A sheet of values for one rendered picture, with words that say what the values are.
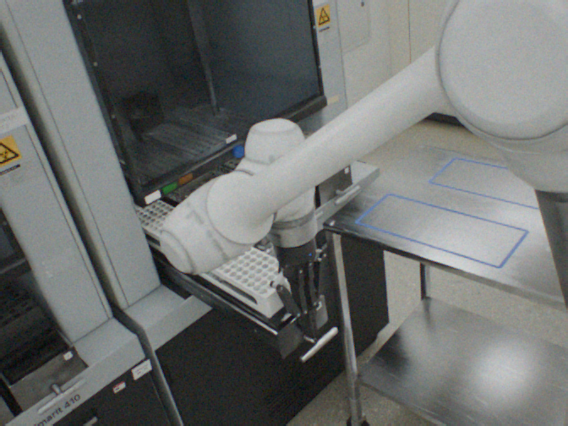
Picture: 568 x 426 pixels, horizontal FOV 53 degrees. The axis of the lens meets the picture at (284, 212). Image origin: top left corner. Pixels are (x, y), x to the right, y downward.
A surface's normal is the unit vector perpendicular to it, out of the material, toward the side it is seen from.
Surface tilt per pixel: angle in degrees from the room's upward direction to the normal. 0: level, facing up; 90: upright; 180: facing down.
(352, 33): 90
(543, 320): 0
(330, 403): 0
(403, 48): 90
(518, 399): 0
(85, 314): 90
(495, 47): 85
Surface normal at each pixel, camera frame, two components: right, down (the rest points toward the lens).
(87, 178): 0.69, 0.29
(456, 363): -0.15, -0.83
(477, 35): -0.62, 0.45
